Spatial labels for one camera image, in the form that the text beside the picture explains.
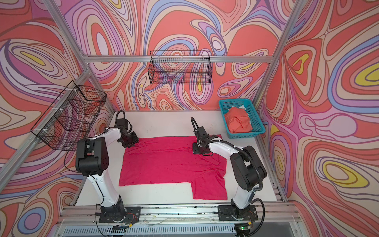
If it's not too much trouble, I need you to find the magenta t shirt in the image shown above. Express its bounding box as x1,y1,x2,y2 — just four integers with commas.
118,136,228,200

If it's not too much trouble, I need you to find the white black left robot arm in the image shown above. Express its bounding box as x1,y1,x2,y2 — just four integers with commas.
76,111,140,227

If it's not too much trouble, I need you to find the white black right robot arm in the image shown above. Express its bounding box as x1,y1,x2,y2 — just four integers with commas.
190,118,267,223

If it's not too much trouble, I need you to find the coral red t shirt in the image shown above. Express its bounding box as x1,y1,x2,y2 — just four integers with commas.
224,107,253,133

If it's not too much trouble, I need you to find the teal plastic basket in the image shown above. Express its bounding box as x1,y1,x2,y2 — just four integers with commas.
219,99,265,139

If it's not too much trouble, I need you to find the aluminium horizontal back bar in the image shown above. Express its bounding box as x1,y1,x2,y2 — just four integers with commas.
82,55,274,63

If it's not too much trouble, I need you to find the black wire basket left wall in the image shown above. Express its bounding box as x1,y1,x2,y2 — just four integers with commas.
30,81,107,151

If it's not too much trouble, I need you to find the black wire basket wall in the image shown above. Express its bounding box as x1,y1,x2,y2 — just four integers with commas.
148,49,213,85
30,81,107,151

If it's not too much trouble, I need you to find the black wire basket back wall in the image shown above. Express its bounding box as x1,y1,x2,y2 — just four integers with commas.
148,49,213,85

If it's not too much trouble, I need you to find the aluminium left wall bar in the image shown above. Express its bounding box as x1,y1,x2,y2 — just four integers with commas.
1,69,90,191

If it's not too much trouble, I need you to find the aluminium frame corner post right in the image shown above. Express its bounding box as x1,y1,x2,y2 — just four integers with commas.
253,1,307,108

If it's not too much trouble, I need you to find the aluminium frame corner post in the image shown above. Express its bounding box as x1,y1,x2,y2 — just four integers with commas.
44,0,116,113
253,1,307,108

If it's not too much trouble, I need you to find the aluminium frame corner post left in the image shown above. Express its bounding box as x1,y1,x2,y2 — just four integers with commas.
44,0,116,113

